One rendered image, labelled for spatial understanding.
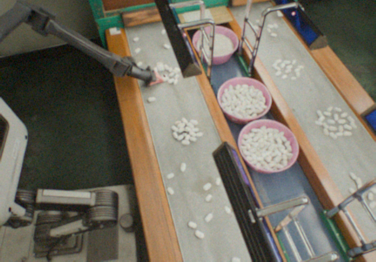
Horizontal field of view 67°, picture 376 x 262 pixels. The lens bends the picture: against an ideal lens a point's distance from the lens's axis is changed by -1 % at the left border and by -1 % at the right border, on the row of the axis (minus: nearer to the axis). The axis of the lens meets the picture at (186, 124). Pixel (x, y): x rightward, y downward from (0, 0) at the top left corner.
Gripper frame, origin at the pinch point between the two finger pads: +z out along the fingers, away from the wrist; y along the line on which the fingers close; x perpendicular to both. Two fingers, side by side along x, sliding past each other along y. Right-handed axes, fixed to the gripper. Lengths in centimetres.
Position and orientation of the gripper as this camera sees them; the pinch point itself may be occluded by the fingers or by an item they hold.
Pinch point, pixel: (161, 80)
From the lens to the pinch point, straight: 153.9
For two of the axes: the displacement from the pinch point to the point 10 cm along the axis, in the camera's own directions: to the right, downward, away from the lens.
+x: -6.0, 5.8, 5.6
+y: -2.8, -8.0, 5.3
